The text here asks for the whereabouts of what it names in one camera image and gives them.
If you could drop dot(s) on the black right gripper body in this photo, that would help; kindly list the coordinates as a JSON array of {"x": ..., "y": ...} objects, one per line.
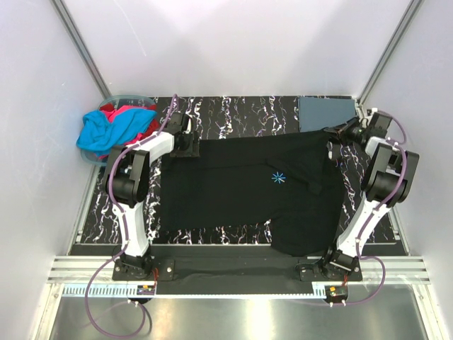
[{"x": 353, "y": 131}]

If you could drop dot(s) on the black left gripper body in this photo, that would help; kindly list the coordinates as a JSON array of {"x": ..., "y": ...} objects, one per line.
[{"x": 190, "y": 146}]

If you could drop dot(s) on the black t shirt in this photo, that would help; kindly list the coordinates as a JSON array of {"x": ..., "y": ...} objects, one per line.
[{"x": 288, "y": 180}]

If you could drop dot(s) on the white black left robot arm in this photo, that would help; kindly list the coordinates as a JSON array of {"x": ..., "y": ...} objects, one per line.
[{"x": 126, "y": 181}]

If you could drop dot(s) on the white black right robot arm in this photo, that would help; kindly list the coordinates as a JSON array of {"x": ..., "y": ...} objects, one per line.
[{"x": 387, "y": 182}]

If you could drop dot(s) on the folded grey-blue t shirt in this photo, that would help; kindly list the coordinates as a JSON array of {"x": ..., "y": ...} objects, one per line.
[{"x": 317, "y": 113}]

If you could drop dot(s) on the pink t shirt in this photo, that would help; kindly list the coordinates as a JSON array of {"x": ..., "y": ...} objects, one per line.
[{"x": 124, "y": 126}]

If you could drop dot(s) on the red t shirt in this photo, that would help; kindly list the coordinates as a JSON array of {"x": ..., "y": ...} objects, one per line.
[{"x": 153, "y": 126}]

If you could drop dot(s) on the bright blue t shirt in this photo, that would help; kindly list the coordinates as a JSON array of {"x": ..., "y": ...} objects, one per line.
[{"x": 102, "y": 129}]

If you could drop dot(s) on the teal plastic laundry basket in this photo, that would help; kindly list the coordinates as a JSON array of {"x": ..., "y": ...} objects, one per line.
[{"x": 117, "y": 101}]

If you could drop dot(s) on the aluminium frame post right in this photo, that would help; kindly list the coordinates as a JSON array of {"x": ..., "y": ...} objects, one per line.
[{"x": 395, "y": 39}]

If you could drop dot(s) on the aluminium frame post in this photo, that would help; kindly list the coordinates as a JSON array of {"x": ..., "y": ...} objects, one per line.
[
  {"x": 395, "y": 39},
  {"x": 76, "y": 37}
]

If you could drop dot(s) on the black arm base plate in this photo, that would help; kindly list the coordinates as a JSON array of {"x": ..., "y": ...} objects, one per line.
[{"x": 245, "y": 266}]

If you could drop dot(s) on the white slotted cable duct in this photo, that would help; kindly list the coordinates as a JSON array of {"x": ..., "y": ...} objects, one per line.
[{"x": 166, "y": 290}]

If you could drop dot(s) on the aluminium frame post left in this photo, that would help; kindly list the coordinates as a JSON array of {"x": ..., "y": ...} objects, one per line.
[{"x": 76, "y": 37}]

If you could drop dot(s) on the aluminium front rail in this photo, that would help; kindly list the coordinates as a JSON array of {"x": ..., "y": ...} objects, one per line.
[{"x": 75, "y": 269}]

